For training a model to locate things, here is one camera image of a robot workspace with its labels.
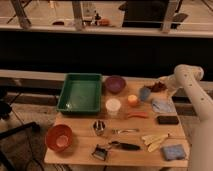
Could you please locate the orange carrot toy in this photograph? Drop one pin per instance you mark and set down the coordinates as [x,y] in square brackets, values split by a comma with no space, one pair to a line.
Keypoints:
[137,114]

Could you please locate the yellow banana bunch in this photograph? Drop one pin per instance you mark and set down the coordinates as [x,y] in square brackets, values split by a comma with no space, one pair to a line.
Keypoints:
[153,141]

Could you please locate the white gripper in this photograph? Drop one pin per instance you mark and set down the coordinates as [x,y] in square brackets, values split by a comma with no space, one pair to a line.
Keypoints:
[166,81]

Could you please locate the black rectangular block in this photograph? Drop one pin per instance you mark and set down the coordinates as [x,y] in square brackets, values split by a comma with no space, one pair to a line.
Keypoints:
[167,120]

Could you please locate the red bowl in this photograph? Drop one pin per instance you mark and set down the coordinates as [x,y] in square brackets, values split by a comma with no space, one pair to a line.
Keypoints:
[58,137]

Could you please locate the blue sponge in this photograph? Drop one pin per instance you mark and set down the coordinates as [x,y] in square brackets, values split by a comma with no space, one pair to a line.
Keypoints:
[173,152]

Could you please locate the light blue cloth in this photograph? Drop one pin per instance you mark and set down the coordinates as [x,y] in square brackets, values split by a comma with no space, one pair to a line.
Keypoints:
[162,106]

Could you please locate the purple bowl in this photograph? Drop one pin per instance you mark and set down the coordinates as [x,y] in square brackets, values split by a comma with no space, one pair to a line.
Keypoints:
[115,84]

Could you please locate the white lidded plastic cup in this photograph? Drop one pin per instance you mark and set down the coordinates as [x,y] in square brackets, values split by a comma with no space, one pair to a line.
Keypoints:
[113,106]

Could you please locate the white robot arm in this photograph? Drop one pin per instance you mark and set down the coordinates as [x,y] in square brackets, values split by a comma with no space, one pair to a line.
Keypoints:
[188,77]

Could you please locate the metal measuring cup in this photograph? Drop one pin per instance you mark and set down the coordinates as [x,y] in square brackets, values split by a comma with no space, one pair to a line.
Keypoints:
[99,127]

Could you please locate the small orange cup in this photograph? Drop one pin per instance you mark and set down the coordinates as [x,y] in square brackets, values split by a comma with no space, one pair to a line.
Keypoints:
[132,100]

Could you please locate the green plastic tray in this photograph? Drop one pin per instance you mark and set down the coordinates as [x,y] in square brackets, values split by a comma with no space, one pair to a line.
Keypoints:
[81,94]

